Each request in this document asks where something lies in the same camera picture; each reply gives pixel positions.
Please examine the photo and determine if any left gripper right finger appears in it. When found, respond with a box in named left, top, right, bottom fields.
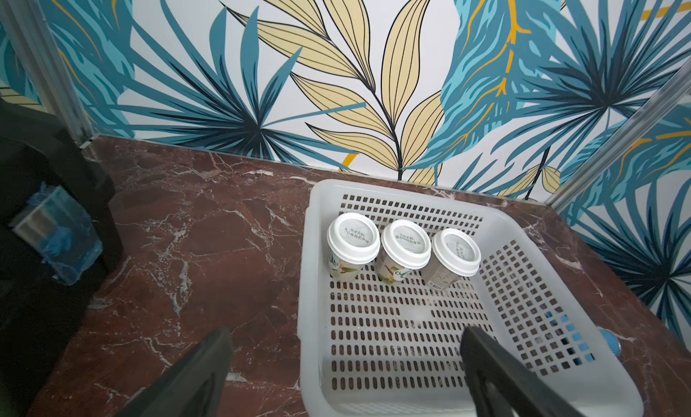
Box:
left=460, top=326, right=581, bottom=416

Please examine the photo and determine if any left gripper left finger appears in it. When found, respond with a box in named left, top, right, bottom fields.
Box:
left=117, top=329, right=234, bottom=416

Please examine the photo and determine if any white yogurt cup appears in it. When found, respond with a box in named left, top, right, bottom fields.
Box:
left=375, top=219, right=432, bottom=284
left=327, top=213, right=381, bottom=282
left=421, top=228, right=482, bottom=290

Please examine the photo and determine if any white plastic basket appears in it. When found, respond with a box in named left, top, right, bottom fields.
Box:
left=297, top=179, right=643, bottom=416

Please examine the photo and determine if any black toolbox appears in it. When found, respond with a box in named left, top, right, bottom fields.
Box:
left=1, top=102, right=122, bottom=416

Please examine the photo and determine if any right aluminium corner post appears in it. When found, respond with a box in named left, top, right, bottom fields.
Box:
left=546, top=62, right=690, bottom=213

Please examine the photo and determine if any aluminium corner post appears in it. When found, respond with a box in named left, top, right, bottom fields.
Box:
left=546, top=62, right=690, bottom=213
left=1, top=0, right=95, bottom=145

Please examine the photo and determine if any left aluminium corner post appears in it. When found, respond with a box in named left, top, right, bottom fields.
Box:
left=1, top=0, right=95, bottom=145

